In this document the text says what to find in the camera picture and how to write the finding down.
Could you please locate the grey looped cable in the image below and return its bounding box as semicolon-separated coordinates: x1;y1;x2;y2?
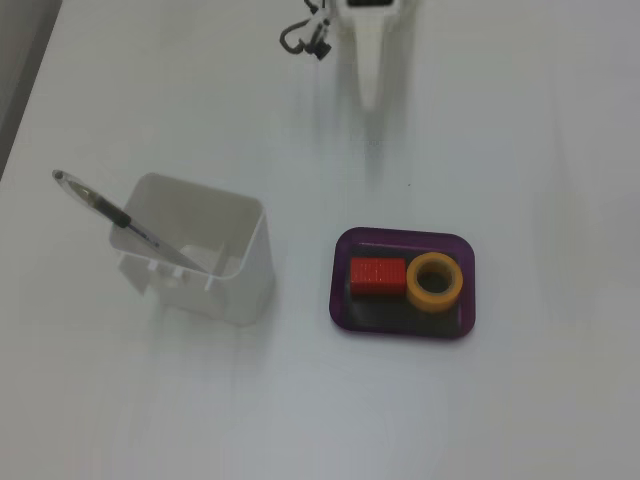
278;17;321;55

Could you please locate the white cable connector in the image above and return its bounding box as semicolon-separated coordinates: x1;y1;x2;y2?
307;14;332;46

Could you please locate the black ballpoint pen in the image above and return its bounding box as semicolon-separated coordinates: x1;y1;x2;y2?
51;168;209;274

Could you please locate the purple metal tray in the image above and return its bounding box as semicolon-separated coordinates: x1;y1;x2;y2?
329;227;477;344

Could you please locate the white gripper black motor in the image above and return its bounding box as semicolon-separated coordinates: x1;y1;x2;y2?
339;0;416;111

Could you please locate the white plastic pen holder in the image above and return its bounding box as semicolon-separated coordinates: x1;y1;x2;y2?
108;172;275;326

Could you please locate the yellow masking tape roll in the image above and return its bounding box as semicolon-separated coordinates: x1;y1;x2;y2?
404;252;464;314

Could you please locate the red rectangular cube block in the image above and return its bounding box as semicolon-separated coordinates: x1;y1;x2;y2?
348;256;406;299

